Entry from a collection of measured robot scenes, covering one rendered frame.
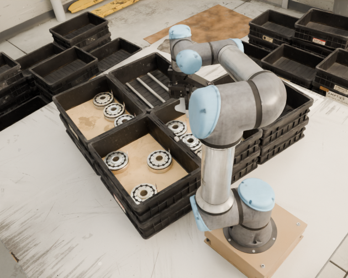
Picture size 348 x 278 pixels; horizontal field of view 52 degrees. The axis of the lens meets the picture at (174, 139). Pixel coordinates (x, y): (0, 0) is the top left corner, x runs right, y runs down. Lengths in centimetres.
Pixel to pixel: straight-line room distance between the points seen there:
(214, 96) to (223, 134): 9
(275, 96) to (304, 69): 198
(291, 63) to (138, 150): 164
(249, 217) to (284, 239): 23
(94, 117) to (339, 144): 115
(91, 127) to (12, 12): 307
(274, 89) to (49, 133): 137
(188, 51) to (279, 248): 73
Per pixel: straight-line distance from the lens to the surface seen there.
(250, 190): 115
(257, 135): 145
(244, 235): 126
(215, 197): 104
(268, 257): 130
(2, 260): 249
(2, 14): 460
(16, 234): 164
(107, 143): 154
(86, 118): 178
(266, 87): 84
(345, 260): 230
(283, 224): 138
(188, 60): 115
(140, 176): 146
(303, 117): 169
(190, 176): 131
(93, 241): 150
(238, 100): 81
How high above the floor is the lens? 195
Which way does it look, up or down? 45 degrees down
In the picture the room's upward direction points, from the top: 7 degrees counter-clockwise
